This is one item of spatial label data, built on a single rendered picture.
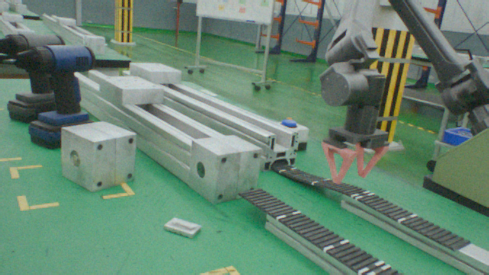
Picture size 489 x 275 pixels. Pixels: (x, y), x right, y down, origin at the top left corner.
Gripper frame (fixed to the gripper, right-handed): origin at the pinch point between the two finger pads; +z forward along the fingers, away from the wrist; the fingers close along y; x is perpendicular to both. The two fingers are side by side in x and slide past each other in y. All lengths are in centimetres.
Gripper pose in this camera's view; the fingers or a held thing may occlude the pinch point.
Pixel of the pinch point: (350, 175)
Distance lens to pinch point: 84.2
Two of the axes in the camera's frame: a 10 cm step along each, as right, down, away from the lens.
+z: -1.1, 9.5, 2.8
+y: -7.7, 0.9, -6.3
